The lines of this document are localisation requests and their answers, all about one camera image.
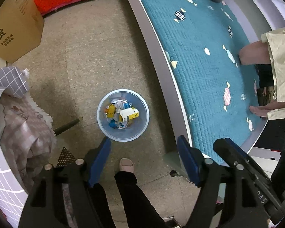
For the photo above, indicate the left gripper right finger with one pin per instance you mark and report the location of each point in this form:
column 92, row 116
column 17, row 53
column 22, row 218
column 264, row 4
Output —
column 241, row 206

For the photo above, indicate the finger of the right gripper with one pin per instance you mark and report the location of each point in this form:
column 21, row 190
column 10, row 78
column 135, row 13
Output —
column 232, row 153

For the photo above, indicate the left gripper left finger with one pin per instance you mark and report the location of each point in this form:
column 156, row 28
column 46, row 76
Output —
column 45, row 206

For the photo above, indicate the yellow snack packet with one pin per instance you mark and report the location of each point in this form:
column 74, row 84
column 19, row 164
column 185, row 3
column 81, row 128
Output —
column 110, row 111

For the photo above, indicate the blue plastic trash bucket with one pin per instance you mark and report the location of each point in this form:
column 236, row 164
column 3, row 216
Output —
column 131, row 117

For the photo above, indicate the purple checked tablecloth table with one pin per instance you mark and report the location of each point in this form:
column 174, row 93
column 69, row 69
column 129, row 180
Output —
column 26, row 141

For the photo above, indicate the pink slipper foot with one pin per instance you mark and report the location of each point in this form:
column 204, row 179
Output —
column 126, row 165

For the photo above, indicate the person's black trouser leg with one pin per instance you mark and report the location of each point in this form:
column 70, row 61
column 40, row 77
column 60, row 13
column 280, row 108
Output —
column 138, row 209

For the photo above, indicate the teal quilted bed mattress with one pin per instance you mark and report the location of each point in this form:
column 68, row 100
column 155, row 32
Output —
column 202, row 40

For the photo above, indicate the large cardboard box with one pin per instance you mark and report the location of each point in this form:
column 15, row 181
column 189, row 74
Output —
column 21, row 28

